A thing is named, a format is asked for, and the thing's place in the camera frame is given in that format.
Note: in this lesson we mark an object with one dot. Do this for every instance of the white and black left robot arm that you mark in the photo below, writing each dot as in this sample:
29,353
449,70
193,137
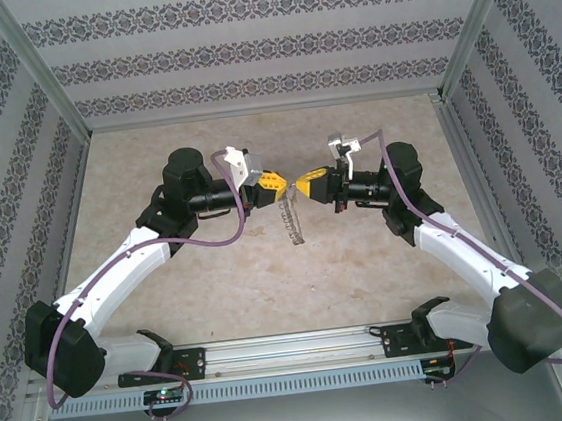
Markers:
116,273

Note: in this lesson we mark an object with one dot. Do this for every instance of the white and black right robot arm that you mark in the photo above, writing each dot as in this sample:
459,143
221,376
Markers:
467,256

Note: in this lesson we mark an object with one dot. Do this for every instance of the small circuit board green light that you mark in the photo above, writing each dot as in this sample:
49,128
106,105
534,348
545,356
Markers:
164,394

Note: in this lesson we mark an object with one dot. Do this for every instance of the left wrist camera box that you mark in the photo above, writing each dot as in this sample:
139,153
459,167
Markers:
251,166

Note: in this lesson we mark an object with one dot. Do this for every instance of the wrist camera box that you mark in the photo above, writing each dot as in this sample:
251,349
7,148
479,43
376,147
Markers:
251,166
336,141

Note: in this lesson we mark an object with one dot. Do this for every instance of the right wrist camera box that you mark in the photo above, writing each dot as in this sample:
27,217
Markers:
336,141

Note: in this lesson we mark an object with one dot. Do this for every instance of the aluminium floor rail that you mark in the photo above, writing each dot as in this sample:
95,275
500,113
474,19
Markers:
77,191
300,107
464,151

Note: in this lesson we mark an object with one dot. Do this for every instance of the aluminium mounting rail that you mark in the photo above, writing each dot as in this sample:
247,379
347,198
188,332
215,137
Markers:
296,352

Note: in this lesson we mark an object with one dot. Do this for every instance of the aluminium frame post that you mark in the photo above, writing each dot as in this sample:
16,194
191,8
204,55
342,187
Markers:
36,65
476,19

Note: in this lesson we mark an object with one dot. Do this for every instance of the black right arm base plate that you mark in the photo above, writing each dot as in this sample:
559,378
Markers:
398,344

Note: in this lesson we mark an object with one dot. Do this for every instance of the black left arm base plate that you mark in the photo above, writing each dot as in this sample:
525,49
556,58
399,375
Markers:
197,365

